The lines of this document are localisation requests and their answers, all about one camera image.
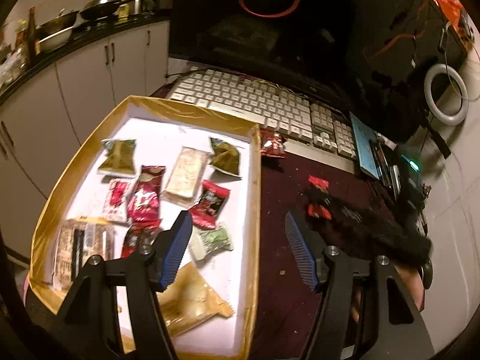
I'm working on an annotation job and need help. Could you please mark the beige snack packet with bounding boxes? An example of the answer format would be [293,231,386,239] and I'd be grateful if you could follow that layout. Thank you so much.
[163,145,209,202]

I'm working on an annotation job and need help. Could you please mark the white keyboard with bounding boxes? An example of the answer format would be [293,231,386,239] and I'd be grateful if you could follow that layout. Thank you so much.
[164,67,358,161]

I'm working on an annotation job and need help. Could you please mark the blue notebook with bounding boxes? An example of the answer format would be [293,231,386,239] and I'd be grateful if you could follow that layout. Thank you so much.
[349,111,380,179]

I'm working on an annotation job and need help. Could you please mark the red white snack packet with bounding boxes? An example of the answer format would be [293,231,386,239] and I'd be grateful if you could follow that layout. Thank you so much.
[100,178,133,224]

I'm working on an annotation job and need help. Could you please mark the clear striped biscuit packet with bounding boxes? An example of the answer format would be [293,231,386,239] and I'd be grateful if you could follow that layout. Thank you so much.
[53,217,116,291]

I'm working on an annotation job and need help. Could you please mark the lower kitchen cabinets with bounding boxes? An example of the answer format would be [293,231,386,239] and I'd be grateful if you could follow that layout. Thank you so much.
[0,20,172,261]

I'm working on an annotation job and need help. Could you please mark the black monitor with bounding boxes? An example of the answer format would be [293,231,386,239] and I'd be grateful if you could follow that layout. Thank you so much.
[167,0,469,144]

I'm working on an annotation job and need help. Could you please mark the gold-edged white tray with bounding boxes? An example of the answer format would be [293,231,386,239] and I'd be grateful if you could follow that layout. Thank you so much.
[28,95,263,360]

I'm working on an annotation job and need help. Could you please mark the steel basin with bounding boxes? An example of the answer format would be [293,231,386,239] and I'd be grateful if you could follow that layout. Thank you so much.
[37,10,79,54]

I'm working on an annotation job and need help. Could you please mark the black wok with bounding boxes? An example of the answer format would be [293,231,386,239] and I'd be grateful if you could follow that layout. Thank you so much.
[80,0,125,22]

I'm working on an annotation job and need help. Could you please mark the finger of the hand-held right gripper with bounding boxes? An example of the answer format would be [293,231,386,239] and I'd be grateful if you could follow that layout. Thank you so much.
[303,187,351,229]

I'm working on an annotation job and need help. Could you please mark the orange cable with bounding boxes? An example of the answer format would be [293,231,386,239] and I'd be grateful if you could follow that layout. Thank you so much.
[369,0,430,59]

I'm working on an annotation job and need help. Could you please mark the small white green packet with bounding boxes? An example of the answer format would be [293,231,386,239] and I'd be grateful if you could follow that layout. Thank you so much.
[188,224,234,262]

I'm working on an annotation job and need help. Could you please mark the maroon table cloth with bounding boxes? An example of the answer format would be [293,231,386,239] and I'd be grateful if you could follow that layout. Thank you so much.
[149,82,417,360]

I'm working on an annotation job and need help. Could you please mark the green snack packet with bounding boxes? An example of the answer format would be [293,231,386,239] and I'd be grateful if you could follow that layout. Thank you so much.
[207,137,243,178]
[98,138,138,178]

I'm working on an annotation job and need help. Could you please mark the red black snack packet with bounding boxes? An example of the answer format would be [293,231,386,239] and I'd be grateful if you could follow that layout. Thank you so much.
[187,179,232,230]

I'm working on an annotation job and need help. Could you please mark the black kitchen countertop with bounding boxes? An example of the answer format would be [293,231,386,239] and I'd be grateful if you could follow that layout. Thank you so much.
[0,10,172,104]

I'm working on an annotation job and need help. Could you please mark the large yellow snack packet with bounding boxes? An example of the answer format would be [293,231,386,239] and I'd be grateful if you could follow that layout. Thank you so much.
[159,262,236,337]

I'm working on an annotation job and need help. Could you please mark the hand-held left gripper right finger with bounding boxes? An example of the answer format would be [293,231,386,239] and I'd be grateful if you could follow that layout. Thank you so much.
[284,211,436,360]

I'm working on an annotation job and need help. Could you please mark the person's right forearm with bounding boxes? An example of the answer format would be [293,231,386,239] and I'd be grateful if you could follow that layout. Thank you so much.
[350,262,427,324]

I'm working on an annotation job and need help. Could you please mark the dark red snack packet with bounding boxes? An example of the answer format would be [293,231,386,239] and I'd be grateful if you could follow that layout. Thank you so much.
[120,220,163,259]
[127,165,166,223]

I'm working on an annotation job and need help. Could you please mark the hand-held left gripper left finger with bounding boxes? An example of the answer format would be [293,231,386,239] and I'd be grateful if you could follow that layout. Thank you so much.
[52,210,194,360]

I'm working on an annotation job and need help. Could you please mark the white ring light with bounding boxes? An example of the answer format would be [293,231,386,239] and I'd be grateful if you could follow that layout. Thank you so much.
[423,63,470,127]

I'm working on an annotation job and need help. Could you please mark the small red snack packet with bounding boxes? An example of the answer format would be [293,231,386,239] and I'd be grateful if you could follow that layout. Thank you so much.
[307,175,334,221]

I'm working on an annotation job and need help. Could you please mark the steel pot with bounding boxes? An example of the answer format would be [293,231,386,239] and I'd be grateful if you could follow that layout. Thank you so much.
[127,0,151,16]

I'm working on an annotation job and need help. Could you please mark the dark sauce bottle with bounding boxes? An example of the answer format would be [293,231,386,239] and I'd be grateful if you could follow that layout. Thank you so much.
[25,7,43,59]

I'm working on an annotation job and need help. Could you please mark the black electronic device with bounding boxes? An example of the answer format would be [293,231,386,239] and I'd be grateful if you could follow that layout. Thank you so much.
[369,138,430,212]

